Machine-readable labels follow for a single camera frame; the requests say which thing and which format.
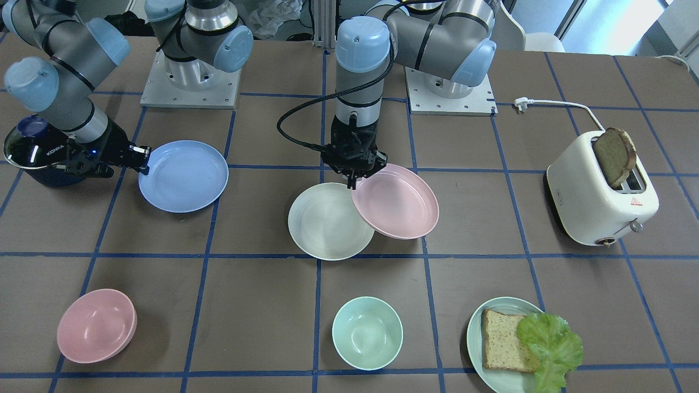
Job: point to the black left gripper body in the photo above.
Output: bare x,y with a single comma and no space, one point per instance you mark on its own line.
355,171

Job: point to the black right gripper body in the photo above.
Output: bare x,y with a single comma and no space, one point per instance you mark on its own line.
111,137

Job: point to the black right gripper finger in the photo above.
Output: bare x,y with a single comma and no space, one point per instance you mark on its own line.
138,158

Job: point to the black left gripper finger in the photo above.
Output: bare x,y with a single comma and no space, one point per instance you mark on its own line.
353,175

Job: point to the pink plate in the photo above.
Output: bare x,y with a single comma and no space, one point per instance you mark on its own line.
397,202

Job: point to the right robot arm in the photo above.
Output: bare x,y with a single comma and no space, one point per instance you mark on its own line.
80,55

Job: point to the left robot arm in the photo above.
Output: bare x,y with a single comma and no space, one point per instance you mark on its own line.
456,46

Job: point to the blue plate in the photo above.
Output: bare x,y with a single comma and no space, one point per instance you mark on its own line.
184,176

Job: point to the cream white plate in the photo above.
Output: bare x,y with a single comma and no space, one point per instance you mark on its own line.
324,222

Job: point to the dark blue pot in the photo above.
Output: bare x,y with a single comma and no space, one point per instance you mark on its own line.
40,149

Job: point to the mint green bowl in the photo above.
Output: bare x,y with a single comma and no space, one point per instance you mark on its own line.
367,333

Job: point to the pink bowl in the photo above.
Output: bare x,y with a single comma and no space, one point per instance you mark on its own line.
97,326

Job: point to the white chair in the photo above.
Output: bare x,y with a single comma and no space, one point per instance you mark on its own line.
509,35

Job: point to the bread slice on plate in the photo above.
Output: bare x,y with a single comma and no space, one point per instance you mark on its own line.
502,348

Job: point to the white toaster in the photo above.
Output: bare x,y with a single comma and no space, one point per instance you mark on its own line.
591,211

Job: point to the mint green plate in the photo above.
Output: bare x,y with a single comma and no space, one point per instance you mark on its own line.
498,380

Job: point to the bread slice in toaster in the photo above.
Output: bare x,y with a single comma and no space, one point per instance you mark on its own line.
616,155

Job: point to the green lettuce leaf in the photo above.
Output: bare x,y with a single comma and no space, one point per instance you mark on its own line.
551,349

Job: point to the aluminium frame post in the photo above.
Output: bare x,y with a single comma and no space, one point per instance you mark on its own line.
324,23

